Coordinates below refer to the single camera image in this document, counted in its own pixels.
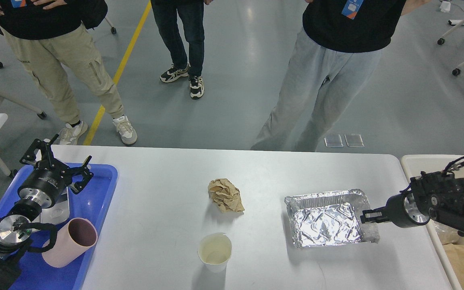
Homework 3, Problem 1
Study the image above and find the person in khaki trousers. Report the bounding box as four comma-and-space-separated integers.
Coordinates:
0, 0, 137, 145

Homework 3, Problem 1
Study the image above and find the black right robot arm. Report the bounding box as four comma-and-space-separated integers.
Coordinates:
360, 156, 464, 236

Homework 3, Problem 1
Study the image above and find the clear floor plate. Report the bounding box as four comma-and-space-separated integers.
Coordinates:
344, 133, 365, 147
324, 134, 344, 147

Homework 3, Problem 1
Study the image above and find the person in blue jeans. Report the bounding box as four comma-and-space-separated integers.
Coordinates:
151, 0, 212, 99

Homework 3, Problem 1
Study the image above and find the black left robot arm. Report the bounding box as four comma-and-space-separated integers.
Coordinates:
0, 135, 94, 290

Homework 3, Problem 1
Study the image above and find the brown paper ball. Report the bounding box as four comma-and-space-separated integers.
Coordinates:
208, 178, 245, 213

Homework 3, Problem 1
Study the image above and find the blue plastic tray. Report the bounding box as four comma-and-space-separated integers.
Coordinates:
0, 164, 118, 290

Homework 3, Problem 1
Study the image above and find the white paper cup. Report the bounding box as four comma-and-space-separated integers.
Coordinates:
197, 232, 232, 273

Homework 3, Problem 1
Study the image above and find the white chair base right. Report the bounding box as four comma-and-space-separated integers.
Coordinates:
437, 0, 464, 77

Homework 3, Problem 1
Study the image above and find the person in grey trousers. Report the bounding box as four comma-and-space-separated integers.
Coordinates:
251, 0, 427, 152

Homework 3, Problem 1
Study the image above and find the pink plastic mug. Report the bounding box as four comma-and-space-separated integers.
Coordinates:
42, 217, 98, 268

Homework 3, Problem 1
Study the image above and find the clear floor plate left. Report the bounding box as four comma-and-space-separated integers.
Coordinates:
324, 134, 344, 147

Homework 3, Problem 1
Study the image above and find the stainless steel rectangular container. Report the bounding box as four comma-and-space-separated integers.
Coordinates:
38, 188, 70, 225

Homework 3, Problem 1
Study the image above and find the white plastic bin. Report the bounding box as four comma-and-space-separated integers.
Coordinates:
401, 154, 464, 290

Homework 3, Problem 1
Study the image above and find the crumpled clear plastic in bin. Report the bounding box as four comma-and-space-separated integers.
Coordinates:
433, 222, 460, 245

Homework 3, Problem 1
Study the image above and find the aluminium foil tray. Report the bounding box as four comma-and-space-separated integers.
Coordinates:
284, 189, 381, 249

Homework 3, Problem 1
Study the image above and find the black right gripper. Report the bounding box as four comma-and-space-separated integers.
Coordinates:
360, 193, 430, 228

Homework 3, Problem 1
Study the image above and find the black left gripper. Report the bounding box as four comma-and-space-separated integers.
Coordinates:
17, 134, 94, 210

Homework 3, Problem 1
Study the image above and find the clear floor plate right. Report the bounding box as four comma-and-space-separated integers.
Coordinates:
344, 133, 365, 147

